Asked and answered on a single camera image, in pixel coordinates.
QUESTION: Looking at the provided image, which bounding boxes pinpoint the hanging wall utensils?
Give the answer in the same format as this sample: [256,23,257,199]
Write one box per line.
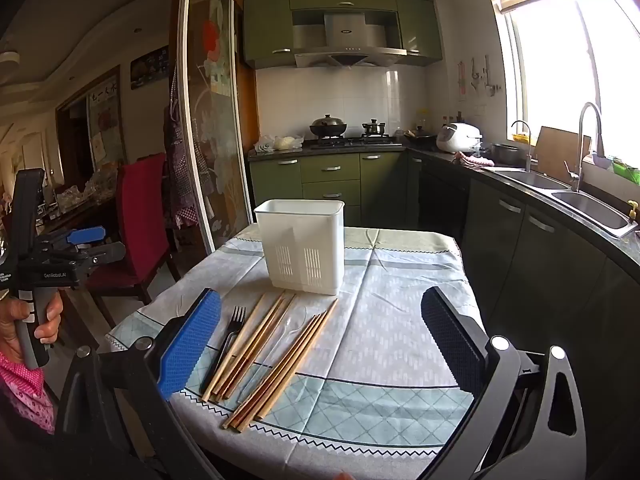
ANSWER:
[457,55,501,98]

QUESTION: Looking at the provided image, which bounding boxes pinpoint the green upper kitchen cabinets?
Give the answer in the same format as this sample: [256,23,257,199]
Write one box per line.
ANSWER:
[242,0,446,71]

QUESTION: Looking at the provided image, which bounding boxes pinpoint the steel double sink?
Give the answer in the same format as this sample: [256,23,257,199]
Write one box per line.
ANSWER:
[482,167,638,238]

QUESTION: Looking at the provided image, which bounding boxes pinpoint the small chrome faucet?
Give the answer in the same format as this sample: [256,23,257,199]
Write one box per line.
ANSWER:
[510,120,533,172]

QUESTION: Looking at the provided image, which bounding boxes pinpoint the green lower kitchen cabinets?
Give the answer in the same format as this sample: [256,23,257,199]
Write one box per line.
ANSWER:
[249,151,408,228]

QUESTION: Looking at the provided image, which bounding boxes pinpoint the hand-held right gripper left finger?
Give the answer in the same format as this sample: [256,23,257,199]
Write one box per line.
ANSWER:
[55,287,223,480]

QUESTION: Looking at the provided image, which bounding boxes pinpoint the green kitchen cabinets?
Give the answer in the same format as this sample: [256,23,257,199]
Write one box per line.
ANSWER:
[242,0,446,71]
[249,151,408,228]

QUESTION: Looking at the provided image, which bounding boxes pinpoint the clear plastic spoon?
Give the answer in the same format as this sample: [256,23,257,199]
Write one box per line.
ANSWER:
[272,304,313,343]

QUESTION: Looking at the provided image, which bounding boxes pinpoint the dark wall poster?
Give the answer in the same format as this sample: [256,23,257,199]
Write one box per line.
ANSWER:
[131,46,170,90]

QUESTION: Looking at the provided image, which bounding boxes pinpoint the white plastic bag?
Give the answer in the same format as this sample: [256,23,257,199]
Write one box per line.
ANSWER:
[254,134,304,153]

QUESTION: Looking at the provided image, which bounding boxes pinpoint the checked hanging apron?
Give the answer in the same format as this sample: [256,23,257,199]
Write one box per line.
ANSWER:
[162,65,208,231]

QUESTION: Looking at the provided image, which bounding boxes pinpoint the steel range hood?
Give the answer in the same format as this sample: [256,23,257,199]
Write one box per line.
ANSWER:
[291,10,408,68]

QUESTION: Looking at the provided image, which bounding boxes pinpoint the black wok with lid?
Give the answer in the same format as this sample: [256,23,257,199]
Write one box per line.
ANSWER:
[310,114,347,140]

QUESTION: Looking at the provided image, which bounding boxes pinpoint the wooden cutting board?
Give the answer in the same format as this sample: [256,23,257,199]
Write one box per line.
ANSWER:
[531,126,592,182]

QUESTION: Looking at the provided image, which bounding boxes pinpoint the white plastic utensil holder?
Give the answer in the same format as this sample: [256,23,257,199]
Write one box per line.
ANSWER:
[254,199,346,296]

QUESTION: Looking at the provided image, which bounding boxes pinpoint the black gas stove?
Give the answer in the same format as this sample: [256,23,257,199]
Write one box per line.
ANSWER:
[302,135,403,150]

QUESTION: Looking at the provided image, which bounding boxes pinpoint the white rice cooker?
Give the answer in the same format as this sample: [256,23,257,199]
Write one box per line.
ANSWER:
[436,122,483,154]

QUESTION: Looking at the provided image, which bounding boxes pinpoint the tall chrome faucet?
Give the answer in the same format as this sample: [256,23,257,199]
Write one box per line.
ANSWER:
[565,102,605,192]

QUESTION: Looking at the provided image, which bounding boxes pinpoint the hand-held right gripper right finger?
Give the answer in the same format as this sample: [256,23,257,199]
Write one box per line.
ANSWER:
[415,286,588,480]

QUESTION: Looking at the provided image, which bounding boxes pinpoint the pale wall poster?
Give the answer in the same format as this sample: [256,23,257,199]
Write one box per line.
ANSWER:
[87,80,123,161]

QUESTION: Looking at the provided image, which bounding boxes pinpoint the red upholstered chair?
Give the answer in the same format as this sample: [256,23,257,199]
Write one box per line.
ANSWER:
[82,152,173,318]

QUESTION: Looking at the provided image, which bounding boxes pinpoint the pile of wooden chopsticks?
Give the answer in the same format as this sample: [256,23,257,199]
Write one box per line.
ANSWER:
[201,289,339,432]

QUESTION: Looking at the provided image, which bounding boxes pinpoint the frosted glass sliding door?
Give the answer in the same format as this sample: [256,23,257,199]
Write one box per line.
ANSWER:
[177,0,253,261]

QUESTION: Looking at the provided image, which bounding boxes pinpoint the black plastic fork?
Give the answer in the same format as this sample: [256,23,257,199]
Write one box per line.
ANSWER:
[200,306,247,396]

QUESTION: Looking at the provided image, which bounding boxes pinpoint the dark metal pot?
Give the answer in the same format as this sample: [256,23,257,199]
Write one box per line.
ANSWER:
[491,142,523,166]

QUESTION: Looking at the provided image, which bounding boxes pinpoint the person's left forearm pink sleeve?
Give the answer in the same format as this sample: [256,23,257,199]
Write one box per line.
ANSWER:
[0,352,57,436]

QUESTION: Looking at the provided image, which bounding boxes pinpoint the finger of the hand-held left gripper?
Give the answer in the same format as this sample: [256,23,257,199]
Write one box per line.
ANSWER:
[74,241,127,267]
[47,226,107,252]

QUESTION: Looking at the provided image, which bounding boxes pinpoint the cluttered dining table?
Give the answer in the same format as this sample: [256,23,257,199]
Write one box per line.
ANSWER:
[42,170,121,223]

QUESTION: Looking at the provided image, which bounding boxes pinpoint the pale blue patterned tablecloth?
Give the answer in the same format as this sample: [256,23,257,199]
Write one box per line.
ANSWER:
[97,224,488,466]

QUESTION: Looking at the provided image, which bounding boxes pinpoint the person's left hand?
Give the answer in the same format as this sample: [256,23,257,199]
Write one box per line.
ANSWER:
[0,287,65,361]

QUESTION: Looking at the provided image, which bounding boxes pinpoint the pink cloth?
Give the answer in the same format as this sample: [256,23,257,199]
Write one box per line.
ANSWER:
[454,152,496,167]

